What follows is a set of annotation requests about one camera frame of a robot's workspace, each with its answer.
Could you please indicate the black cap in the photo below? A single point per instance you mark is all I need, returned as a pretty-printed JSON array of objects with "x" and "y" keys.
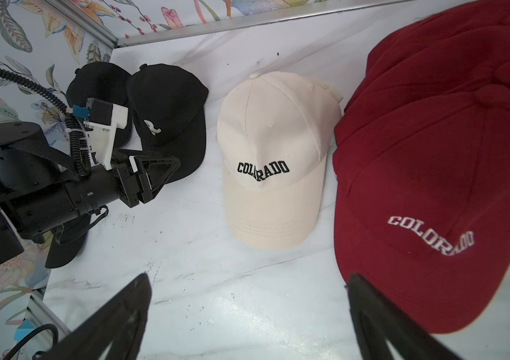
[
  {"x": 167, "y": 107},
  {"x": 68, "y": 240},
  {"x": 100, "y": 80}
]

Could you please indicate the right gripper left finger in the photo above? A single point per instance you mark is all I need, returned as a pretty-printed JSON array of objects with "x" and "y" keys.
[{"x": 115, "y": 331}]

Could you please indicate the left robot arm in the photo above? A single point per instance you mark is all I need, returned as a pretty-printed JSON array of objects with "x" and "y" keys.
[{"x": 43, "y": 188}]

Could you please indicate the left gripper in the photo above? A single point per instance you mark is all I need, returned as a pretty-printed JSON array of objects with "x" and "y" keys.
[{"x": 57, "y": 204}]

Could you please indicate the cream cap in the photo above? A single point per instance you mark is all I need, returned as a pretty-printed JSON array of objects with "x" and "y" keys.
[{"x": 274, "y": 131}]

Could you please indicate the red cap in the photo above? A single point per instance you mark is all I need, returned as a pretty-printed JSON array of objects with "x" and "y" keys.
[
  {"x": 459, "y": 50},
  {"x": 423, "y": 204}
]

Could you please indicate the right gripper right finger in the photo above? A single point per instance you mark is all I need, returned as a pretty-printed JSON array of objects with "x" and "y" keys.
[{"x": 379, "y": 324}]

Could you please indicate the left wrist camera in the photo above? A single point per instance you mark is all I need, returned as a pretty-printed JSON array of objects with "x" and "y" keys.
[{"x": 101, "y": 121}]

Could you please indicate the blue sticky note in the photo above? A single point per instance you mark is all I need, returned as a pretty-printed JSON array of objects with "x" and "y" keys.
[{"x": 24, "y": 330}]

